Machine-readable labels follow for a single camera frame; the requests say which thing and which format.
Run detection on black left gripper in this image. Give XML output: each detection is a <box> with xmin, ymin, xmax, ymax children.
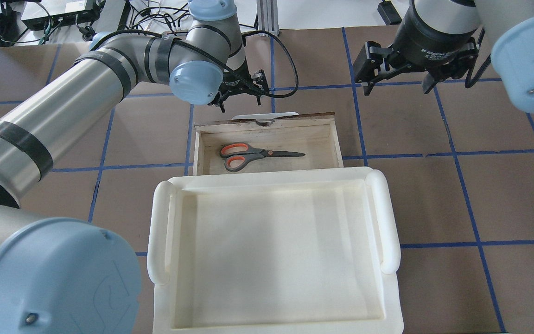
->
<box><xmin>209</xmin><ymin>77</ymin><xmax>264</xmax><ymax>113</ymax></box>

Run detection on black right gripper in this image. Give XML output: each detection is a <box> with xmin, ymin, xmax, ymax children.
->
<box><xmin>353</xmin><ymin>9</ymin><xmax>480</xmax><ymax>96</ymax></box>

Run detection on grey orange handled scissors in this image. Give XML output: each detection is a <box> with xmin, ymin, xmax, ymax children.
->
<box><xmin>220</xmin><ymin>142</ymin><xmax>305</xmax><ymax>173</ymax></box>

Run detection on wooden drawer with white handle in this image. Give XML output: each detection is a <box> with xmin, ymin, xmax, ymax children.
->
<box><xmin>192</xmin><ymin>112</ymin><xmax>343</xmax><ymax>175</ymax></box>

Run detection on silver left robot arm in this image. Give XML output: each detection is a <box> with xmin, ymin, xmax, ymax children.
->
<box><xmin>0</xmin><ymin>0</ymin><xmax>246</xmax><ymax>334</ymax></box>

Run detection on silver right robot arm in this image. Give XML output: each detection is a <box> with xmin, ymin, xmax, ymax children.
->
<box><xmin>352</xmin><ymin>0</ymin><xmax>534</xmax><ymax>113</ymax></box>

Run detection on white plastic tray cabinet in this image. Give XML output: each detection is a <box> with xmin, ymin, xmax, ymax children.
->
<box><xmin>147</xmin><ymin>167</ymin><xmax>404</xmax><ymax>334</ymax></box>

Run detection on black electronics box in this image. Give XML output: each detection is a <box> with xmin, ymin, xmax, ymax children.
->
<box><xmin>20</xmin><ymin>0</ymin><xmax>102</xmax><ymax>31</ymax></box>

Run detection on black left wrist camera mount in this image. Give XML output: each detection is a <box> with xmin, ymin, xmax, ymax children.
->
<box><xmin>245</xmin><ymin>69</ymin><xmax>269</xmax><ymax>95</ymax></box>

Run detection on aluminium frame post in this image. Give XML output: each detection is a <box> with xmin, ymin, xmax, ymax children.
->
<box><xmin>256</xmin><ymin>0</ymin><xmax>280</xmax><ymax>35</ymax></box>

